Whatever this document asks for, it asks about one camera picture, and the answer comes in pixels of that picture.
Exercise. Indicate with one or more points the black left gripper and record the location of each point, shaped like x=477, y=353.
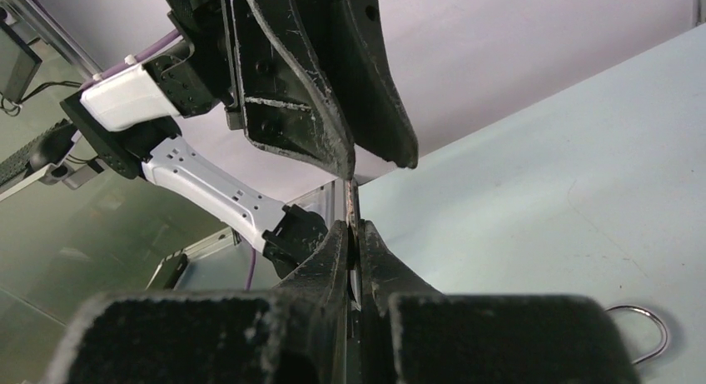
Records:
x=284, y=101

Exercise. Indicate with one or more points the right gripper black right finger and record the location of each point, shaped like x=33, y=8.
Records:
x=413, y=333

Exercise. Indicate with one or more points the aluminium frame rail left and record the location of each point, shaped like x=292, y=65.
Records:
x=52, y=32

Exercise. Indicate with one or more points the silver key with ring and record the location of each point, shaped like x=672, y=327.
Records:
x=352, y=221

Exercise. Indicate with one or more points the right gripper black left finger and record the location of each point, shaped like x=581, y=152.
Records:
x=294, y=332

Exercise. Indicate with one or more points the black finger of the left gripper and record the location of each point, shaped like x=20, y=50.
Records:
x=349, y=44

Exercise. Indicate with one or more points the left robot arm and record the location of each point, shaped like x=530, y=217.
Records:
x=132, y=126

